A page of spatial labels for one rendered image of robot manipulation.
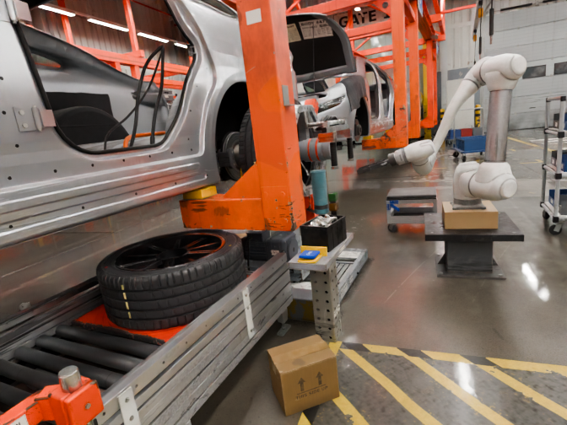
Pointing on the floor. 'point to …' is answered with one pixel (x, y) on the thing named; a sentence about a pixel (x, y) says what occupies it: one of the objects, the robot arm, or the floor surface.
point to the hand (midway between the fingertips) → (362, 169)
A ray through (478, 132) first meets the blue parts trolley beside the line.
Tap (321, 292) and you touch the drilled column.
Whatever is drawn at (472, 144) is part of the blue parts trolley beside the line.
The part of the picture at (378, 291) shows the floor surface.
